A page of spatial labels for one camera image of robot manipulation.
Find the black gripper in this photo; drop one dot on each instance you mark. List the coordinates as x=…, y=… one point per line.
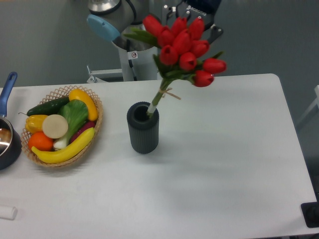
x=192, y=9

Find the red tulip bouquet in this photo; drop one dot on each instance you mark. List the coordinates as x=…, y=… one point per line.
x=181, y=47

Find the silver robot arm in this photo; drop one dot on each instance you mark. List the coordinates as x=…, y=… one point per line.
x=110, y=18

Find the dark grey ribbed vase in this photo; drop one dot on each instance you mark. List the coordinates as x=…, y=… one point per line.
x=143, y=130

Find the short yellow squash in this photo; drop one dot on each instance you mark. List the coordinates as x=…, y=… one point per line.
x=78, y=94

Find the woven wicker basket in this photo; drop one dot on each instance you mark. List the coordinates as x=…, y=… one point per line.
x=59, y=93

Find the purple eggplant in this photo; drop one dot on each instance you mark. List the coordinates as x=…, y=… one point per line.
x=87, y=125

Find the green bok choy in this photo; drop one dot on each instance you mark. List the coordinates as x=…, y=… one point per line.
x=76, y=114

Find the green cucumber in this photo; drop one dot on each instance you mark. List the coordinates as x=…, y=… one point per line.
x=48, y=108

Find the beige round disc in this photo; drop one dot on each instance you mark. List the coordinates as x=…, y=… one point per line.
x=55, y=126

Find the long yellow squash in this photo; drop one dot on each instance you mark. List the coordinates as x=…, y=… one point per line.
x=70, y=151

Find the yellow bell pepper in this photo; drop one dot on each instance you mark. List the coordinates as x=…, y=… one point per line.
x=34, y=123

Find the orange fruit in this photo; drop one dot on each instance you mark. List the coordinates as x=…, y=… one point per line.
x=40, y=141

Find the black box at edge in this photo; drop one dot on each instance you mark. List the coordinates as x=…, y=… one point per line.
x=311, y=214

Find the white cylinder object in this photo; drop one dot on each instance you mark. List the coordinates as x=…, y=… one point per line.
x=8, y=212

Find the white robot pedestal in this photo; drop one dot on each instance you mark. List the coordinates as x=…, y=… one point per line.
x=136, y=60

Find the white metal base frame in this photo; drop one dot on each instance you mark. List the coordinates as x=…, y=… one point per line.
x=102, y=76

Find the white frame at right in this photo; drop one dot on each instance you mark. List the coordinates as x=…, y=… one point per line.
x=310, y=111

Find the blue handled saucepan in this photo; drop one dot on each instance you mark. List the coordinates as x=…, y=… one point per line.
x=10, y=143

